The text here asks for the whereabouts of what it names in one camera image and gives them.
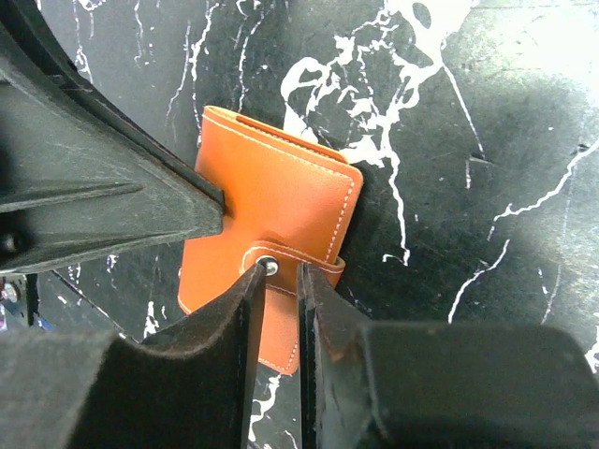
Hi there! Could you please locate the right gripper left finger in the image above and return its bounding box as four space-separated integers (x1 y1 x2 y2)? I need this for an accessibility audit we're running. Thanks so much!
69 264 266 448

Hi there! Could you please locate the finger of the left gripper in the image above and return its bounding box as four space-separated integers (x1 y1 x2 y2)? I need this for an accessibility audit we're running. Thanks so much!
1 55 224 273
1 1 225 207

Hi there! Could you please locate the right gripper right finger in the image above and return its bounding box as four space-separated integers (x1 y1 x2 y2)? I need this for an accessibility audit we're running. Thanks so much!
297 263 388 448

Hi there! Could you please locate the brown leather card holder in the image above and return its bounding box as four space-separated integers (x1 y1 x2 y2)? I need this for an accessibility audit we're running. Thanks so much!
178 106 363 375

